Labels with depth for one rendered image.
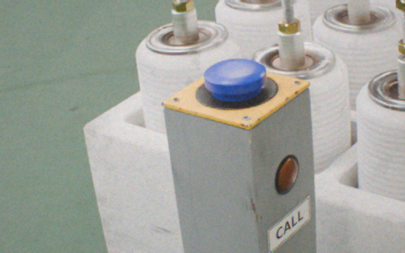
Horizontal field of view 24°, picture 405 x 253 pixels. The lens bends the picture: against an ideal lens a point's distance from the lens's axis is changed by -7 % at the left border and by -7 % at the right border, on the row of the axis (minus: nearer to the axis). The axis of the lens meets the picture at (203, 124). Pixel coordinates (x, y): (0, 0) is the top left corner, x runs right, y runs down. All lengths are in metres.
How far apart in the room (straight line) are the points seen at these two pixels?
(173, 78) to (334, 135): 0.15
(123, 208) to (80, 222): 0.19
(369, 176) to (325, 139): 0.06
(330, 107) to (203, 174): 0.20
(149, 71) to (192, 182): 0.24
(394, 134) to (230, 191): 0.17
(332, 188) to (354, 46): 0.16
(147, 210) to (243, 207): 0.30
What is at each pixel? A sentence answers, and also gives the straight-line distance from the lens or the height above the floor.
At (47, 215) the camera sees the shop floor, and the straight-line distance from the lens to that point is 1.15.
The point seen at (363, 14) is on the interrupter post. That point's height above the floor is 0.26.
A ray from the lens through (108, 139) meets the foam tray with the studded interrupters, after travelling 0.92.
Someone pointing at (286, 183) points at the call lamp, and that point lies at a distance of 0.65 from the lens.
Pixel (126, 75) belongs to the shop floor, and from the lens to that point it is 1.47.
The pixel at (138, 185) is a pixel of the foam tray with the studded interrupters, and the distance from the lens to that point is 0.92.
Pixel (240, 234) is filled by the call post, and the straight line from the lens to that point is 0.65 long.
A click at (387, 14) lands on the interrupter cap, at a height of 0.25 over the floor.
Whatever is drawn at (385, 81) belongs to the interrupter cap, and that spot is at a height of 0.25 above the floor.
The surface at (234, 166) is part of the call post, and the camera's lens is 0.63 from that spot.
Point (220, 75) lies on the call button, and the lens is 0.63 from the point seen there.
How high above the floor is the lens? 0.59
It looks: 27 degrees down
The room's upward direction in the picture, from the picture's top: 7 degrees counter-clockwise
